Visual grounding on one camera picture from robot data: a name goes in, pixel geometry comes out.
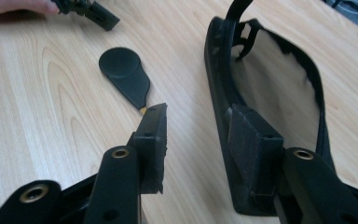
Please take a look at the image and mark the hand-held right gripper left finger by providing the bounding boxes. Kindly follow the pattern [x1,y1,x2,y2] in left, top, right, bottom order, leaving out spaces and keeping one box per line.
[126,103,169,196]

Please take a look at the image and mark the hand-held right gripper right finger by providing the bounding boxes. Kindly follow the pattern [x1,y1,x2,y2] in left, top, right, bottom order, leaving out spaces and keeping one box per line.
[227,104,285,200]

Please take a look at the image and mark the black correction tape dispenser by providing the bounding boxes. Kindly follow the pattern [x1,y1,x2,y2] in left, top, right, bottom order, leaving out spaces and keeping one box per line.
[98,46,152,115]

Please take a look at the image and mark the black mesh pencil case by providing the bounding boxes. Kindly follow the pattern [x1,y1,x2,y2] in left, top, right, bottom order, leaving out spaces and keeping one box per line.
[202,0,338,217]

